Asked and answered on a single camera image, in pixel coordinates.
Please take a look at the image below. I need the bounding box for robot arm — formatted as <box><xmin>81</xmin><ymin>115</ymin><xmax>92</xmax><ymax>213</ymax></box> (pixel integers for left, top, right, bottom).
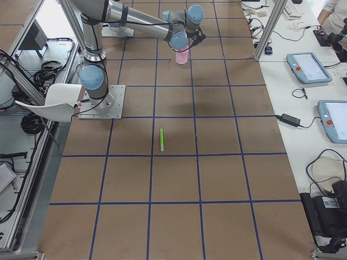
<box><xmin>73</xmin><ymin>1</ymin><xmax>205</xmax><ymax>109</ymax></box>

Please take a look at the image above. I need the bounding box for pink mesh cup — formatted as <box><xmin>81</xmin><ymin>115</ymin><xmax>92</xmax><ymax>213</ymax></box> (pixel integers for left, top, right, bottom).
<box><xmin>175</xmin><ymin>45</ymin><xmax>189</xmax><ymax>64</ymax></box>

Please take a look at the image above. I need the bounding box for green pen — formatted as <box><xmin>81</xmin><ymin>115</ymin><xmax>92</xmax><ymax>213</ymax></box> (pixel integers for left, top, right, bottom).
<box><xmin>159</xmin><ymin>128</ymin><xmax>164</xmax><ymax>152</ymax></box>

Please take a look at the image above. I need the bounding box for black power adapter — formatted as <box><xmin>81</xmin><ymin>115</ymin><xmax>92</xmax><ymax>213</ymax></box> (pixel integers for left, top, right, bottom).
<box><xmin>275</xmin><ymin>113</ymin><xmax>300</xmax><ymax>127</ymax></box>

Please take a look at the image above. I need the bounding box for white chair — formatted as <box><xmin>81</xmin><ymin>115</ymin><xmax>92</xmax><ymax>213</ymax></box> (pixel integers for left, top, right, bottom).
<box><xmin>15</xmin><ymin>83</ymin><xmax>82</xmax><ymax>122</ymax></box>

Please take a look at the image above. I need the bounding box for blue teach pendant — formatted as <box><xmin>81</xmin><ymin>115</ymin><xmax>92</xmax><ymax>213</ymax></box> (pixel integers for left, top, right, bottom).
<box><xmin>286</xmin><ymin>52</ymin><xmax>332</xmax><ymax>84</ymax></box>
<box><xmin>318</xmin><ymin>100</ymin><xmax>346</xmax><ymax>144</ymax></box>

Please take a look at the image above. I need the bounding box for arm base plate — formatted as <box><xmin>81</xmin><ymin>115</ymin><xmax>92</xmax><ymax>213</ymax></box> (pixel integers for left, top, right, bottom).
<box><xmin>78</xmin><ymin>84</ymin><xmax>126</xmax><ymax>120</ymax></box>
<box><xmin>102</xmin><ymin>24</ymin><xmax>134</xmax><ymax>38</ymax></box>

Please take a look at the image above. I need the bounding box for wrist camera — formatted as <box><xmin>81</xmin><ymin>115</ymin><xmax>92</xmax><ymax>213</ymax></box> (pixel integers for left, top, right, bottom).
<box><xmin>188</xmin><ymin>27</ymin><xmax>206</xmax><ymax>48</ymax></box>

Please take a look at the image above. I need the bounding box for aluminium frame post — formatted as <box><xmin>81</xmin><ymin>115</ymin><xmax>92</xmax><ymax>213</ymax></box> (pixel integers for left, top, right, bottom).
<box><xmin>254</xmin><ymin>0</ymin><xmax>287</xmax><ymax>62</ymax></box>

